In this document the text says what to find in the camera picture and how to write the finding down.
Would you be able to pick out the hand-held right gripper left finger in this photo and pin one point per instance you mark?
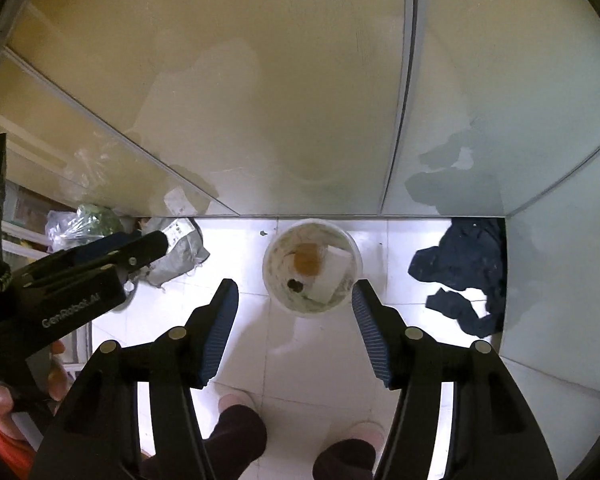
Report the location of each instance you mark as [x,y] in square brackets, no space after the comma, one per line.
[220,335]

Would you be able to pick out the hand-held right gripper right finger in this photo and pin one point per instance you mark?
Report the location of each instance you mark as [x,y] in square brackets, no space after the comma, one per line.
[372,340]

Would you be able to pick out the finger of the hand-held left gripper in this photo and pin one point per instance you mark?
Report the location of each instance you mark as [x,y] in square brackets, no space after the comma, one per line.
[132,265]
[140,245]

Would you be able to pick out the white tissue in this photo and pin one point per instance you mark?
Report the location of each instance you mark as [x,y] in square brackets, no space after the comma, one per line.
[332,272]

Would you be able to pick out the white plastic bucket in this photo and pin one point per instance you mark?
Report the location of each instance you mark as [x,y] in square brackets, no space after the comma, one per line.
[280,270]

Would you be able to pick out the small dark bottle cap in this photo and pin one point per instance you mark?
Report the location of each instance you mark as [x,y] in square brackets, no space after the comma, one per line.
[295,285]

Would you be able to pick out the person's left forearm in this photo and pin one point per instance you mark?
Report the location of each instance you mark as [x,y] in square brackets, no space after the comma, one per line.
[0,447]

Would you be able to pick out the grey plastic bag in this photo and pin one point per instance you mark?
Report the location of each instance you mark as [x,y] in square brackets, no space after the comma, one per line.
[180,255]

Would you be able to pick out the bag of green vegetables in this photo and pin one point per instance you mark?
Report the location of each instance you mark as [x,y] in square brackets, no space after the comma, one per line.
[90,222]

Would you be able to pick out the pink slipper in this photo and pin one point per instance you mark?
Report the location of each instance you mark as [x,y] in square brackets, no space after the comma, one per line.
[367,432]
[236,401]

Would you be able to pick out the person's left leg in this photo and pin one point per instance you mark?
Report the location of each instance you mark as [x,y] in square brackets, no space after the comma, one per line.
[237,440]

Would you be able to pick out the person's leg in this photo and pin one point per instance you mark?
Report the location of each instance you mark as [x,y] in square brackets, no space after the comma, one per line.
[345,460]
[237,440]

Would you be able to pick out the dark cloth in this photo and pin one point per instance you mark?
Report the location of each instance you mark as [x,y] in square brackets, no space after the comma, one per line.
[467,265]

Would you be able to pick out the person's right leg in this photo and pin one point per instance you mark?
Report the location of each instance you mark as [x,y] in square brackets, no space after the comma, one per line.
[345,460]

